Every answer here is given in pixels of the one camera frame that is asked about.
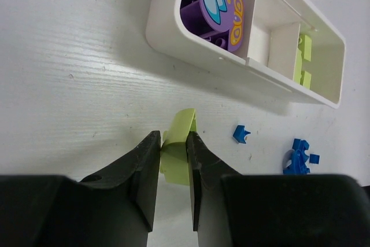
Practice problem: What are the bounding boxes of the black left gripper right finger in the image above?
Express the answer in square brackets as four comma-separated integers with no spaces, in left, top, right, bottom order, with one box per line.
[186,132,369,246]

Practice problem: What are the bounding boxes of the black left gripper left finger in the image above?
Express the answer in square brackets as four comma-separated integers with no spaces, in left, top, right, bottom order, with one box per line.
[1,131,161,246]

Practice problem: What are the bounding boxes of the light green lego slide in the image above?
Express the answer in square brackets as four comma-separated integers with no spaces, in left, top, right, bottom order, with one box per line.
[160,108,197,186]

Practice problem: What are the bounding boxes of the light green lego brick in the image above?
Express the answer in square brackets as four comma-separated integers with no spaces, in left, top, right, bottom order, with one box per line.
[293,56,312,89]
[298,34,312,62]

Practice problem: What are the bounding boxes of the purple flower lego block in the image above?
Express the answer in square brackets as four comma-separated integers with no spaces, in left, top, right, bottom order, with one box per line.
[180,0,245,52]

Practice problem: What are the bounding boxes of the small blue lego piece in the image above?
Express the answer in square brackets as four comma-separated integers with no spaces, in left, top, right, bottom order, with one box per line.
[232,125,251,144]

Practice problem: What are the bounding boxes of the blue lego cluster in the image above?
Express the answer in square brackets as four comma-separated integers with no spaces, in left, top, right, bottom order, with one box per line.
[283,138,320,175]

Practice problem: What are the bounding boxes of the white three-compartment tray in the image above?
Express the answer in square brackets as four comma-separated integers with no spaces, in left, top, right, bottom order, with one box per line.
[146,0,346,108]

